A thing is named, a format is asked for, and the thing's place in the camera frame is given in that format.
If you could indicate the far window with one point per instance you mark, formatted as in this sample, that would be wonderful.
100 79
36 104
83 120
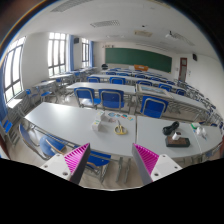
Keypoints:
85 53

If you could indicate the front right grey desk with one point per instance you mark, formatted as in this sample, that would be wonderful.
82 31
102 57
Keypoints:
150 136

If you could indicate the green chalkboard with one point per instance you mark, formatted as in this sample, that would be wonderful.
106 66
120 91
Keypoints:
129 56

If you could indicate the blue chair second row middle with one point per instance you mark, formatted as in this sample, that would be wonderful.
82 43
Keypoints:
111 98

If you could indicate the blue chair second row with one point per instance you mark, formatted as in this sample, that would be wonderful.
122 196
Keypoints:
153 107
111 98
86 97

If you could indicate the blue chair second row left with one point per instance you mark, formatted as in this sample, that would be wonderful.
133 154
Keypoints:
86 97

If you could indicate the blue curtain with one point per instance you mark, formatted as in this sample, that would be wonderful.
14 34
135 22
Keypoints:
71 52

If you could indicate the blue chair under desk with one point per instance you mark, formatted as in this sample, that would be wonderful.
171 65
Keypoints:
97 164

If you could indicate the white plastic bag item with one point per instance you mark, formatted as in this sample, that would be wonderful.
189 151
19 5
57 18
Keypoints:
199 130

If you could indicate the colourful cards on desk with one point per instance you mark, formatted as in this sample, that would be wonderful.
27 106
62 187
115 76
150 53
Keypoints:
117 115

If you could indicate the blue chair second row right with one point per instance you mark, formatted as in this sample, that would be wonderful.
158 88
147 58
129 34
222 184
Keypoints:
153 107

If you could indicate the yellow handled scissors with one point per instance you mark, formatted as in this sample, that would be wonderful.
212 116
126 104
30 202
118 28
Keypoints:
119 129

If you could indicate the front left grey desk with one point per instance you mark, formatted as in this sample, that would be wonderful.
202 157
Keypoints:
74 124

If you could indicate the brown door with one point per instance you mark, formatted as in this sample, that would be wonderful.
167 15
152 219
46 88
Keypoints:
183 69

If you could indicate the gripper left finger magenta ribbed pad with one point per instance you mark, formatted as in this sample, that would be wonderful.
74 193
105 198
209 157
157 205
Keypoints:
69 166

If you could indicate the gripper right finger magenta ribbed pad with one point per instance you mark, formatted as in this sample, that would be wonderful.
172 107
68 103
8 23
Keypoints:
152 166

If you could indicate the middle window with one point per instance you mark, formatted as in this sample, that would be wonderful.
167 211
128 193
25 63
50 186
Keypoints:
56 53

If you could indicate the small white box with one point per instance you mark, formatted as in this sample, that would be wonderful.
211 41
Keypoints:
96 125

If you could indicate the second row grey desk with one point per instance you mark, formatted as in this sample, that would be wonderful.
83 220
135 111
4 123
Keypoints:
129 90

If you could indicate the white charger plug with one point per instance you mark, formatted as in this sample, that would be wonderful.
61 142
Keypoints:
176 136

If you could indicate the left large window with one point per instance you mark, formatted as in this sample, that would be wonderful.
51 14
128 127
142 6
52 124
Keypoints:
12 70

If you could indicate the blue chair front left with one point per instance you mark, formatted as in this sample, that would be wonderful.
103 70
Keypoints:
47 147

